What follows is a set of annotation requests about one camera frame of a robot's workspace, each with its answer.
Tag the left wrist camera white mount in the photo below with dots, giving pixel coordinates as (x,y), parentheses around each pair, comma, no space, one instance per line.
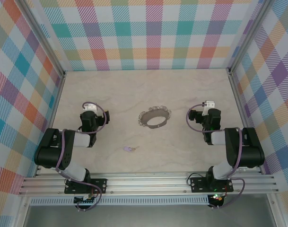
(90,107)

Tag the aluminium frame post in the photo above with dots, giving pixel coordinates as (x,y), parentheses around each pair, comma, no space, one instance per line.
(247,37)
(44,40)

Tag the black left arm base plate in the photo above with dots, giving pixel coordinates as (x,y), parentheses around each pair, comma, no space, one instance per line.
(98,184)

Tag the black circuit board green connector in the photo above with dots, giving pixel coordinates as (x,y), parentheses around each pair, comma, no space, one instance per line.
(85,201)

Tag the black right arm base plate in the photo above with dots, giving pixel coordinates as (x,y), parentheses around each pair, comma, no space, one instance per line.
(198,185)

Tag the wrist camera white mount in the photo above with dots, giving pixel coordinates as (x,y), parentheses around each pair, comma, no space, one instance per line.
(90,107)
(209,104)

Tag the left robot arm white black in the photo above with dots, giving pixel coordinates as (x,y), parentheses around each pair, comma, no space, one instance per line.
(49,146)

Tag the black circuit board with led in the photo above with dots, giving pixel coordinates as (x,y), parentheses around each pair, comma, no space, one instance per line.
(217,199)

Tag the aluminium side rail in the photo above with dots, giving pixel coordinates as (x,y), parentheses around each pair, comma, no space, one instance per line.
(242,106)
(54,111)

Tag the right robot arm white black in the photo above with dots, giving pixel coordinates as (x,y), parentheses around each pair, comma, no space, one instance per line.
(247,146)

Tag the aluminium frame leg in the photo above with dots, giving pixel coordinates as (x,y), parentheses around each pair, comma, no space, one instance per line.
(22,212)
(275,212)

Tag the long aluminium base rail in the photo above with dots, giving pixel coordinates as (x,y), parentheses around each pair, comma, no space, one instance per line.
(146,182)

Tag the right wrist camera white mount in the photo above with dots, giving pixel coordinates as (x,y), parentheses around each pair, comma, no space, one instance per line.
(209,104)

